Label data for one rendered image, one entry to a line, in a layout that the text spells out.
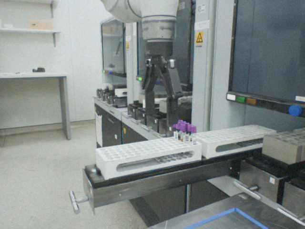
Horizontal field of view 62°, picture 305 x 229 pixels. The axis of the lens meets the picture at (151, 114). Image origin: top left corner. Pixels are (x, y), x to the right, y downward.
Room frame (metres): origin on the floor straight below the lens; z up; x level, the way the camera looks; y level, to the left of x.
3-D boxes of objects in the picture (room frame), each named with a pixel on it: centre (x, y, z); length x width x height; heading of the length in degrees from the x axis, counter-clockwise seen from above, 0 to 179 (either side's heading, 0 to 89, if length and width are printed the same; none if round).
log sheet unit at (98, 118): (2.39, 0.53, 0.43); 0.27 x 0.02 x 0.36; 25
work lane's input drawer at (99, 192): (0.76, -0.12, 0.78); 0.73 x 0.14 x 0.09; 115
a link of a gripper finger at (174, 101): (0.63, -0.06, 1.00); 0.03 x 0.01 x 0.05; 26
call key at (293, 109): (0.66, -0.38, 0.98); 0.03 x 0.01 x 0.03; 25
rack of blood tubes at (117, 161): (0.70, 0.00, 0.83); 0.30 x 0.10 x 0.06; 116
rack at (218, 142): (0.83, -0.28, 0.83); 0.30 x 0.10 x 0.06; 115
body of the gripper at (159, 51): (0.71, -0.02, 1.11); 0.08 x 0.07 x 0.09; 26
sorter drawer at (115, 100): (2.09, 0.02, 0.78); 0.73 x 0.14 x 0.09; 115
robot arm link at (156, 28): (0.71, -0.02, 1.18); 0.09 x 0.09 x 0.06
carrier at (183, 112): (1.21, -0.14, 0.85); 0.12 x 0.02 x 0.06; 26
